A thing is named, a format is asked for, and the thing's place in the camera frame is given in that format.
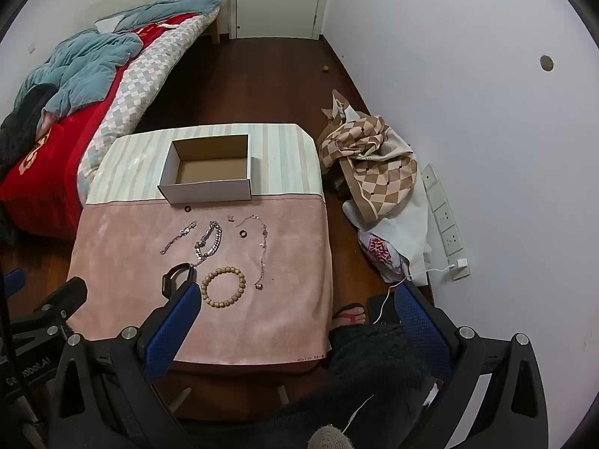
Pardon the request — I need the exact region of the black bangle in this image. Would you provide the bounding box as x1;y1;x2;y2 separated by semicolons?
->
162;263;196;300

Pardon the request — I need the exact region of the pile of checkered fabric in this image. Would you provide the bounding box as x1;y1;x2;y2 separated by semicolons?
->
341;131;434;286

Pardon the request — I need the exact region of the person's foot in flip-flop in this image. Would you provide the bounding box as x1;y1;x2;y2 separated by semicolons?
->
332;303;367;328

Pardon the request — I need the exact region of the teal blanket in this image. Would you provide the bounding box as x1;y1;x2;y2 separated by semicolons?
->
12;0;222;117

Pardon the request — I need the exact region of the pink table cloth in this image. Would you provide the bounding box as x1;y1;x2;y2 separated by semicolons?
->
66;195;334;366

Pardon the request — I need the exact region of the brown checkered cloth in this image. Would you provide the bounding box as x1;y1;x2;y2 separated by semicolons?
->
318;112;418;220

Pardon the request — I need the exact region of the striped table cloth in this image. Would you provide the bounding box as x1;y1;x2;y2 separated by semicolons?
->
84;123;325;207

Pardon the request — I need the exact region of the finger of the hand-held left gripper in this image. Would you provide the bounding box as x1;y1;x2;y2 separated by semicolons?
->
0;269;27;298
9;277;89;337

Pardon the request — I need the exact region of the white wall socket strip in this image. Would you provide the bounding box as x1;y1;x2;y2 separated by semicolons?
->
421;164;469;263

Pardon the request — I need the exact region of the red blanket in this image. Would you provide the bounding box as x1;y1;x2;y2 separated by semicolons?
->
0;14;197;239

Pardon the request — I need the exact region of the cardboard box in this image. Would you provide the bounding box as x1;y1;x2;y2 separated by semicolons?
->
158;134;254;204

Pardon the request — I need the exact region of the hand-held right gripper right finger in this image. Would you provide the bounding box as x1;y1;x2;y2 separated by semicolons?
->
394;282;549;449

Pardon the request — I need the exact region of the person's dark fluffy clothing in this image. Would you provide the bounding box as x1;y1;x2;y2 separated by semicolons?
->
178;323;443;449

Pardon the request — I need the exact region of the white charger cable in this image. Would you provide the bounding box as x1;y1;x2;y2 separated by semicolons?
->
374;264;457;323

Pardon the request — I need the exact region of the dark cloth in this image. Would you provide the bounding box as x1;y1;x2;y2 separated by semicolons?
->
0;83;59;178

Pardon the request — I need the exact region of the chunky silver chain bracelet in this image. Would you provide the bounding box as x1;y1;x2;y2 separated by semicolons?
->
194;221;224;267

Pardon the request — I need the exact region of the red printed white bag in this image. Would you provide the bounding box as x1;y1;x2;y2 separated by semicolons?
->
358;231;410;284

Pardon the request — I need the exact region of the thin silver necklace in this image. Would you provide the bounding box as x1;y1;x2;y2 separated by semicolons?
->
234;214;268;291

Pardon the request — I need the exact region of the wooden bead bracelet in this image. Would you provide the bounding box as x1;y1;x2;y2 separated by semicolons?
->
201;267;247;309

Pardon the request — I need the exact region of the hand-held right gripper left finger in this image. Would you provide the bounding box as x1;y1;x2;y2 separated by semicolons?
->
47;281;203;449

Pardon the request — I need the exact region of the wooden bed leg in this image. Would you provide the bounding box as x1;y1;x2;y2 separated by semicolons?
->
208;0;235;45

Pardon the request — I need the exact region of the thin silver bracelet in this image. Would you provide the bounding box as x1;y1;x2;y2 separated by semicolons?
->
160;221;198;256

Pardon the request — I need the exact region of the checkered quilt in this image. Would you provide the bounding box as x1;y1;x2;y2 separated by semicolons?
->
77;19;218;202

